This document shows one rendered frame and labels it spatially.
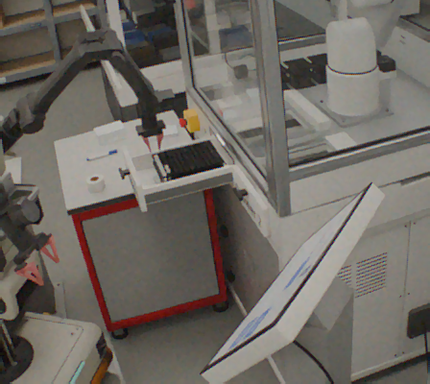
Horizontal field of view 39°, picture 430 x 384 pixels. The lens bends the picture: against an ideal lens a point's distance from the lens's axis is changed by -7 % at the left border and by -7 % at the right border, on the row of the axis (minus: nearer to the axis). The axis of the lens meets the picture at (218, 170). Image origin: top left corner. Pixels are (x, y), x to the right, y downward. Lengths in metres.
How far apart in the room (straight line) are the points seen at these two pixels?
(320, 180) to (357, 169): 0.13
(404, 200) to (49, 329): 1.49
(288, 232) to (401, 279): 0.57
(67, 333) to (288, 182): 1.21
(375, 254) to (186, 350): 1.04
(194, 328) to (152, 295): 0.28
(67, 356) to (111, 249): 0.48
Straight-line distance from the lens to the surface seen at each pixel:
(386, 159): 1.96
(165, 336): 2.91
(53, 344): 2.61
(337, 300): 1.46
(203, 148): 2.37
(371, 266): 2.19
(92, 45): 1.82
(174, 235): 2.62
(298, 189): 1.86
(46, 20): 5.86
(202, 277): 2.78
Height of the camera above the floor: 2.02
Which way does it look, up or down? 30 degrees down
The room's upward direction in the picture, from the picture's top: 8 degrees counter-clockwise
